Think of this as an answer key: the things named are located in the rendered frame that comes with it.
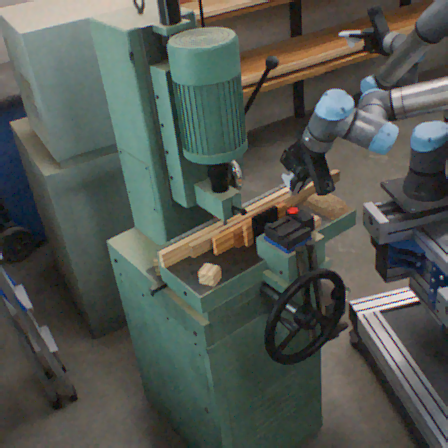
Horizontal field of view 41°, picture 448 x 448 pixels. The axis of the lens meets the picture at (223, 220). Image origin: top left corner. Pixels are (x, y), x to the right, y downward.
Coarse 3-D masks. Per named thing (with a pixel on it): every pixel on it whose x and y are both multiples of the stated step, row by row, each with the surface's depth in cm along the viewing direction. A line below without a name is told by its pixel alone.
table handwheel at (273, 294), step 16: (320, 272) 157; (272, 288) 171; (288, 288) 153; (304, 288) 157; (336, 288) 165; (288, 304) 165; (304, 304) 160; (336, 304) 169; (272, 320) 152; (304, 320) 159; (320, 320) 166; (336, 320) 170; (272, 336) 154; (288, 336) 161; (320, 336) 171; (272, 352) 157; (304, 352) 168
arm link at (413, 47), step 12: (444, 0) 173; (432, 12) 175; (444, 12) 173; (420, 24) 179; (432, 24) 175; (444, 24) 174; (408, 36) 187; (420, 36) 180; (432, 36) 178; (444, 36) 178; (408, 48) 187; (420, 48) 185; (396, 60) 194; (408, 60) 191; (384, 72) 201; (396, 72) 198; (360, 84) 212; (372, 84) 206; (384, 84) 205; (396, 84) 210
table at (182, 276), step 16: (304, 208) 191; (336, 224) 184; (352, 224) 189; (208, 256) 175; (224, 256) 174; (240, 256) 173; (256, 256) 172; (176, 272) 170; (192, 272) 169; (224, 272) 168; (240, 272) 167; (256, 272) 170; (272, 272) 170; (176, 288) 171; (192, 288) 163; (208, 288) 163; (224, 288) 164; (240, 288) 168; (192, 304) 166; (208, 304) 163
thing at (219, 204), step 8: (200, 184) 176; (208, 184) 175; (200, 192) 175; (208, 192) 172; (224, 192) 171; (232, 192) 170; (200, 200) 177; (208, 200) 173; (216, 200) 169; (224, 200) 168; (232, 200) 169; (240, 200) 171; (208, 208) 175; (216, 208) 171; (224, 208) 169; (240, 208) 173; (216, 216) 173; (224, 216) 170; (232, 216) 172
